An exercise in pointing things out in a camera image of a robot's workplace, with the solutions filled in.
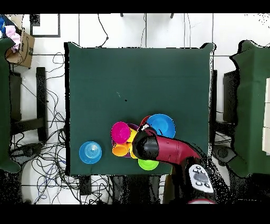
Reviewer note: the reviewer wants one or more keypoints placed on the orange large bowl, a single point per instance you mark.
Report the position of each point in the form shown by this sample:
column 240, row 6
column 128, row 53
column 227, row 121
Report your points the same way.
column 144, row 120

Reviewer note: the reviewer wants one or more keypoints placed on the yellow smooth cup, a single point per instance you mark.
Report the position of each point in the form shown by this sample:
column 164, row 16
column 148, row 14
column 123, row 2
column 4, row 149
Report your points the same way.
column 133, row 135

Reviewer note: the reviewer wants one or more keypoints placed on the blue large bowl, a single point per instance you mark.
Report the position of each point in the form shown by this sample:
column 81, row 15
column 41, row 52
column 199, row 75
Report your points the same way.
column 164, row 124

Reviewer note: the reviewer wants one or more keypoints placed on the yellow stepped cup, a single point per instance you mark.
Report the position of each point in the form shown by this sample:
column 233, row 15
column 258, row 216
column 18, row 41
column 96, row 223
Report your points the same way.
column 131, row 151

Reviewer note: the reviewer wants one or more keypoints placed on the pink-red small bowl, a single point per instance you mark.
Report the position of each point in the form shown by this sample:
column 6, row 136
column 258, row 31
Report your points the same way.
column 120, row 132

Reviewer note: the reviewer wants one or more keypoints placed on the orange stepped cup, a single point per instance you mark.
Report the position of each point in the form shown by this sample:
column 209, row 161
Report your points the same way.
column 119, row 149

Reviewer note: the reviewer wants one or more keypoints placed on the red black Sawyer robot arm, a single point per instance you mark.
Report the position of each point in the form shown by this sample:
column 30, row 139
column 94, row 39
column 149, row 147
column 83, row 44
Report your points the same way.
column 173, row 150

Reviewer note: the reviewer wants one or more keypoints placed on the green small bowl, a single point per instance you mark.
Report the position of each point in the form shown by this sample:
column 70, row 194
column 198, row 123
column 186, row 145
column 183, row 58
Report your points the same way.
column 147, row 165

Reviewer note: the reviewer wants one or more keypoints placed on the dark green tablecloth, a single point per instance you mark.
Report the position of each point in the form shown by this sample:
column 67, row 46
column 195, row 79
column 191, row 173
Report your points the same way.
column 137, row 69

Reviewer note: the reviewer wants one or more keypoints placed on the blue small bowl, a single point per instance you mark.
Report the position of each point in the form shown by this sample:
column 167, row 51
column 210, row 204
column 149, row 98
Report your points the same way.
column 90, row 152

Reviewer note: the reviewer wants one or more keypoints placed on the black chair base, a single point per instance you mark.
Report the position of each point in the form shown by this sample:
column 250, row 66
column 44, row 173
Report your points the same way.
column 224, row 153
column 27, row 151

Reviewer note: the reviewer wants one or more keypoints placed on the black power strip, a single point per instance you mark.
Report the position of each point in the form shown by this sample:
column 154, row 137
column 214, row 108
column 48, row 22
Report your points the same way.
column 85, row 186

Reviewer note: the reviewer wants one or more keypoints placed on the black cabinet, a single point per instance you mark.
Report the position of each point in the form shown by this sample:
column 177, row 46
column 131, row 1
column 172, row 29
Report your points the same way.
column 230, row 95

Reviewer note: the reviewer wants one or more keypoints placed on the green cloth covered table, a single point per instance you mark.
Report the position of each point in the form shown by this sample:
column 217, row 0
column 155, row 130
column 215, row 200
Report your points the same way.
column 251, row 105
column 4, row 105

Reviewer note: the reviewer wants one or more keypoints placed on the black metal stand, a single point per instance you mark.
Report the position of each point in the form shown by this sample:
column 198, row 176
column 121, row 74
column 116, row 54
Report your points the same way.
column 41, row 101

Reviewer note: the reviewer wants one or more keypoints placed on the cardboard box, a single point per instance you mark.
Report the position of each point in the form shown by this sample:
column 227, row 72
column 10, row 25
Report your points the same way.
column 25, row 50

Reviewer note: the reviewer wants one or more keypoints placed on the pink cloth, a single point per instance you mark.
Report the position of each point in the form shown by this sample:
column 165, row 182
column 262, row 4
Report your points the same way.
column 12, row 34

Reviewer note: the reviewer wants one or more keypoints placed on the blue item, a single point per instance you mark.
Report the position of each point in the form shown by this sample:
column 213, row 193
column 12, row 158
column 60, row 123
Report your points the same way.
column 2, row 25

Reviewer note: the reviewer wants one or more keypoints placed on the black square frame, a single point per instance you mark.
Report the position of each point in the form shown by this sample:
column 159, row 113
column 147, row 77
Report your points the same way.
column 45, row 36

